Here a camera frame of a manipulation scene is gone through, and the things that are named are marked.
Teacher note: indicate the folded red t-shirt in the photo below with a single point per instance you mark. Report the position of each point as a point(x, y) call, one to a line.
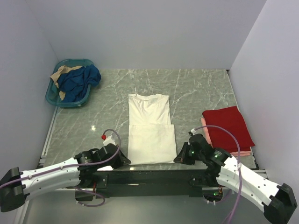
point(231, 120)

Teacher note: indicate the tan t-shirt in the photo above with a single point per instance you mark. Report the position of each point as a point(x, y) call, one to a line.
point(69, 82)

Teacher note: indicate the blue t-shirt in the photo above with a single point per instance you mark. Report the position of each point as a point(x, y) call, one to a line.
point(90, 76)

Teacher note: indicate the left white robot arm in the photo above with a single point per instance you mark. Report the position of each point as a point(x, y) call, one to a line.
point(16, 187)

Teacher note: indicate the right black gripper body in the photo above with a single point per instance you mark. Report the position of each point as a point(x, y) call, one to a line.
point(199, 155)

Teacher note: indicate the cream white t-shirt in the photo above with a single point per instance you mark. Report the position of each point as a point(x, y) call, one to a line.
point(151, 135)

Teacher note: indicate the teal plastic laundry basket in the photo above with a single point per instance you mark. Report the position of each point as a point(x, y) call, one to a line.
point(52, 93)

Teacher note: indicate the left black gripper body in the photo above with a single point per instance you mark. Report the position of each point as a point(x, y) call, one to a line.
point(116, 162)

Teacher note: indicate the black base beam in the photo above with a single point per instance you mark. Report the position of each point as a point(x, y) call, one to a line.
point(192, 183)

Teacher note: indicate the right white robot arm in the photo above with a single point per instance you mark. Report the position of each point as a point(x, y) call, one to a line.
point(277, 202)

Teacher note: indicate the folded pink t-shirt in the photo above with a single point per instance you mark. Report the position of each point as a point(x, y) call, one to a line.
point(244, 152)

